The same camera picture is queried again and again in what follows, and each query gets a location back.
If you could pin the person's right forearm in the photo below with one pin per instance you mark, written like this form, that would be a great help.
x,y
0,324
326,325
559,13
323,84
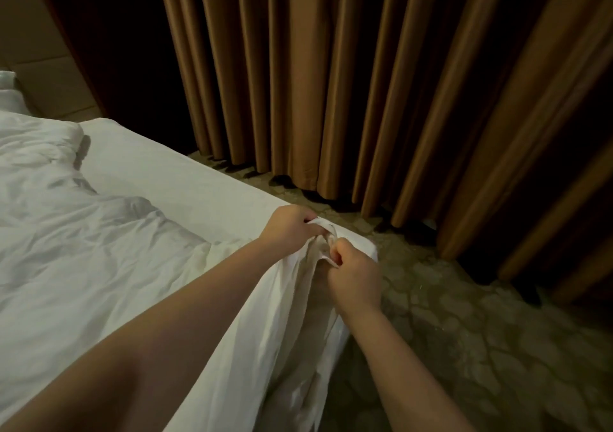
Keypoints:
x,y
407,379

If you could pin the brown curtain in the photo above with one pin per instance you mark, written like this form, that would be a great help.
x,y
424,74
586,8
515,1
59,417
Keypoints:
x,y
402,82

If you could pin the white bed sheet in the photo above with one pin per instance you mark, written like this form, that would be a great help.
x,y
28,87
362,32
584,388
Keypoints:
x,y
182,182

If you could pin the dark wooden column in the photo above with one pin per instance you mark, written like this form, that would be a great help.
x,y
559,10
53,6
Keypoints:
x,y
115,43

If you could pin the white pillow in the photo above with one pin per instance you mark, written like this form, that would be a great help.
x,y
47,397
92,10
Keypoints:
x,y
8,91

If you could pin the person's left hand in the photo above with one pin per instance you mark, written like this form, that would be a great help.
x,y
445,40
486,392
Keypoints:
x,y
292,230

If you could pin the beige padded headboard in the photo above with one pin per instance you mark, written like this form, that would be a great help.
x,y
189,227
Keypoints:
x,y
43,53

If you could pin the person's left forearm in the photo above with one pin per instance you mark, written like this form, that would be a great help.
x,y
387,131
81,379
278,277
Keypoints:
x,y
134,350

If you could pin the white duvet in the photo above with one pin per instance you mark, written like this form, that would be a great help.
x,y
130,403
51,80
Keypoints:
x,y
86,245

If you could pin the person's right hand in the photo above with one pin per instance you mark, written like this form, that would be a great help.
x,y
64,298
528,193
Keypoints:
x,y
354,278

